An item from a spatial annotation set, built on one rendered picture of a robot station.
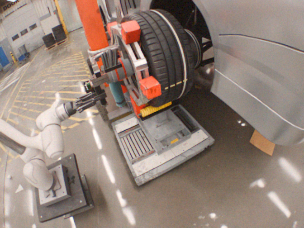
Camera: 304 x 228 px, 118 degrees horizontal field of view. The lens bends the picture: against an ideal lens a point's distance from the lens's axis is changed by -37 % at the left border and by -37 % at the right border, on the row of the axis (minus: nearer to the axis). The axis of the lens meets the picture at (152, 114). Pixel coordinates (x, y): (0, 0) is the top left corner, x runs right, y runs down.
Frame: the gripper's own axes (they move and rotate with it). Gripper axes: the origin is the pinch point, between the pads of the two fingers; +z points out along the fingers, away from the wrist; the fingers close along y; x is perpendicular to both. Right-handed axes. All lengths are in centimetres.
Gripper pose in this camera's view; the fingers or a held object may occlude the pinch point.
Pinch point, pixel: (100, 95)
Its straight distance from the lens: 83.0
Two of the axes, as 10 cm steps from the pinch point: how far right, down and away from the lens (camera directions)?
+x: -1.3, -6.9, -7.1
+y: 4.4, 6.0, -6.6
